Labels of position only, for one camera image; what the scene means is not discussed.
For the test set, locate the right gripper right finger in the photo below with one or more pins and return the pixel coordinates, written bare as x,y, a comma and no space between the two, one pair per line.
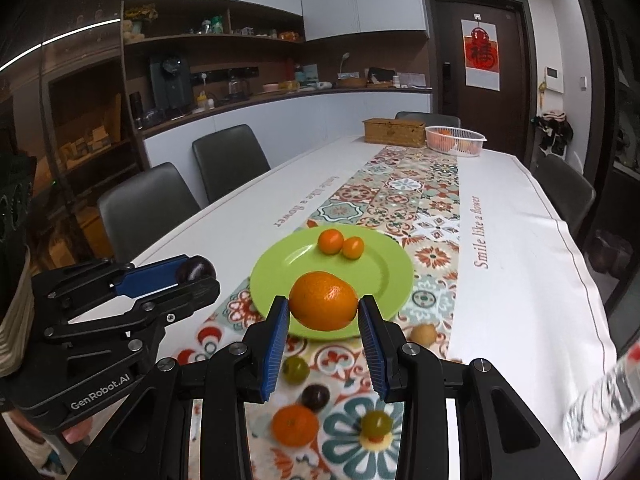
466,411

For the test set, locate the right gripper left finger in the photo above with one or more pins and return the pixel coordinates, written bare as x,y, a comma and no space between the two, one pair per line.
148,436

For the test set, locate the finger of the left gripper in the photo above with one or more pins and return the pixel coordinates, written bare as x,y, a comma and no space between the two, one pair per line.
170,305
74,290

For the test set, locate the large orange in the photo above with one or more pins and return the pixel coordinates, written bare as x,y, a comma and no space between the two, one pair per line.
321,301
330,241

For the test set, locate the green tomato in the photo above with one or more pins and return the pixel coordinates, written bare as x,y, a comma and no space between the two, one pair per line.
295,370
376,425

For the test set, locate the small orange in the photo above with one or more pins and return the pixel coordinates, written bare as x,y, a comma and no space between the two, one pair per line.
353,248
294,426

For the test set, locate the dark plum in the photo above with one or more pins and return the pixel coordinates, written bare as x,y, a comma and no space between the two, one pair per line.
193,269
315,397

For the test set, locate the person left hand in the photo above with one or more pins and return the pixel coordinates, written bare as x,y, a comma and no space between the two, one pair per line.
71,435

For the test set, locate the dark chair near left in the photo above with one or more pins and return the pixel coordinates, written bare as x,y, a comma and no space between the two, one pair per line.
140,211

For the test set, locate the dark chair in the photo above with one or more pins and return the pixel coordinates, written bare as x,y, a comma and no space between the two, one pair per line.
229,158
570,192
140,211

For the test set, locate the clear water bottle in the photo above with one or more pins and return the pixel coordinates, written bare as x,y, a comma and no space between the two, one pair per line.
610,401

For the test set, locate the left tan longan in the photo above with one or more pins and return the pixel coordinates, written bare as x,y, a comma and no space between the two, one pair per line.
424,334

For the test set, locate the dark chair far left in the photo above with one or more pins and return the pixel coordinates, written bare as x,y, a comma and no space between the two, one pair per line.
229,158

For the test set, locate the white tablecloth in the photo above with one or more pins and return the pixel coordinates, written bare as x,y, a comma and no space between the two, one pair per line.
525,299

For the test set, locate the patterned table runner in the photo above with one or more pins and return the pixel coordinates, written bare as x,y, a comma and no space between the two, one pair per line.
412,196

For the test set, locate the green plate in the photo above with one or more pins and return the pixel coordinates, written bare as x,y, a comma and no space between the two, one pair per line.
384,270

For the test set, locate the woven wicker box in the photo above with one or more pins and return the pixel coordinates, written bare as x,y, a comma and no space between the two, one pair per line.
399,132

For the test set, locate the dark chair right side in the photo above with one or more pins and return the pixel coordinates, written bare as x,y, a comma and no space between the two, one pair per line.
570,192

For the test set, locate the dark chair table end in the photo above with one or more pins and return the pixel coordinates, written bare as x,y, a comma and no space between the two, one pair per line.
430,119

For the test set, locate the white fruit basket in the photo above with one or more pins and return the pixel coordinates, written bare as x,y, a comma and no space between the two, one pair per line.
454,141

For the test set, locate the red wall calendar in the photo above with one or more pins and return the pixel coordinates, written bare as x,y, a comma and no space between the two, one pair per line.
481,55

